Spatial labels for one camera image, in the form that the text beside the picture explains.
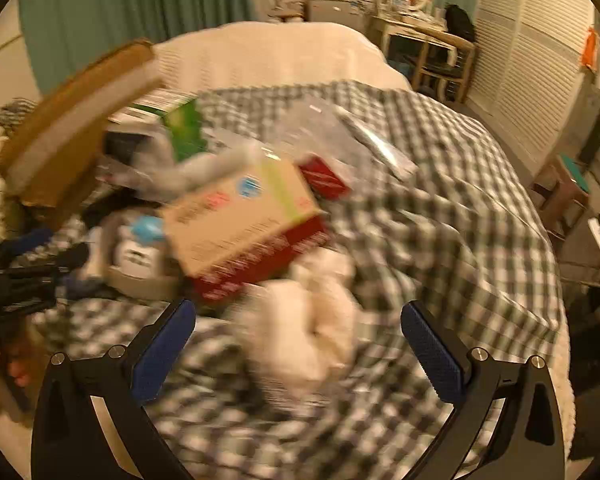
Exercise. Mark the green curtain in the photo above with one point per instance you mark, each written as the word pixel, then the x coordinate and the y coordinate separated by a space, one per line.
pixel 130 0

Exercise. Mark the black bag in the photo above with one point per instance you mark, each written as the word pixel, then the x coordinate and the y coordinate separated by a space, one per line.
pixel 460 22

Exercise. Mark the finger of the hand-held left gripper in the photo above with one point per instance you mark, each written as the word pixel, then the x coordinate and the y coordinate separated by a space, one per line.
pixel 45 262
pixel 25 297

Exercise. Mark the cream fluffy blanket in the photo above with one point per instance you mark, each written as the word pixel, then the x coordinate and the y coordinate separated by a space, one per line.
pixel 280 60

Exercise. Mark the grey checkered blanket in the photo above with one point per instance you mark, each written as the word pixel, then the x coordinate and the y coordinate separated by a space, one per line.
pixel 430 240

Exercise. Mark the white low cabinet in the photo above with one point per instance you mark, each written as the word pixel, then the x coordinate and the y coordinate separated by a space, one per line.
pixel 335 12

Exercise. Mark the wooden dressing table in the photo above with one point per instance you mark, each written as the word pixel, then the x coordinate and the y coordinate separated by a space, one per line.
pixel 430 35

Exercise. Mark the brown cardboard box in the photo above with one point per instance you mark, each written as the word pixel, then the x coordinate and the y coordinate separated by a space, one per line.
pixel 70 125

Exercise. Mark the white cloth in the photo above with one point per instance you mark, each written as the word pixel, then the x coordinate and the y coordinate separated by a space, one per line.
pixel 300 325

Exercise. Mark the white container blue label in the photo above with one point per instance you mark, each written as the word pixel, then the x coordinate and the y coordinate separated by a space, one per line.
pixel 140 247

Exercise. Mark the wooden stool teal seat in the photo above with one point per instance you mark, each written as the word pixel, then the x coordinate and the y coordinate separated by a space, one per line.
pixel 562 185

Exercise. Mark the leaf print cream bedding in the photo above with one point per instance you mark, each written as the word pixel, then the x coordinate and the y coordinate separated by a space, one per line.
pixel 0 170

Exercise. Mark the orange hanging item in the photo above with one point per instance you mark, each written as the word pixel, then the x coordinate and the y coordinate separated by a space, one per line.
pixel 589 50

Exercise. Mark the white louvered wardrobe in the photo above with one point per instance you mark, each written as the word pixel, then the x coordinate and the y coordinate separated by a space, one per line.
pixel 530 60

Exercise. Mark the green box white top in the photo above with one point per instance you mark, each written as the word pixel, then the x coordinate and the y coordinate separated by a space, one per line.
pixel 182 127

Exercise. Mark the tan and red carton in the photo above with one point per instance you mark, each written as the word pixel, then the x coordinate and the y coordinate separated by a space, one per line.
pixel 240 230

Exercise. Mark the clear plastic bag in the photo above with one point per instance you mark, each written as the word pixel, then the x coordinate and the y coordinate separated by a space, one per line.
pixel 380 147
pixel 310 120

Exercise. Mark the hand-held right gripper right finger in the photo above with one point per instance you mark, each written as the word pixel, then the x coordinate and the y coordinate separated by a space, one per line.
pixel 432 355

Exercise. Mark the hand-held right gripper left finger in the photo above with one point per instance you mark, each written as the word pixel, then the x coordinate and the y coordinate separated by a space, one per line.
pixel 162 355

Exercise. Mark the person's left hand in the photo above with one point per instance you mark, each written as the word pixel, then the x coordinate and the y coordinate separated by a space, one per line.
pixel 15 372

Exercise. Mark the small red box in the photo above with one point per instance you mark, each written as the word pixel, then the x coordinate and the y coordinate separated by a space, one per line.
pixel 325 177

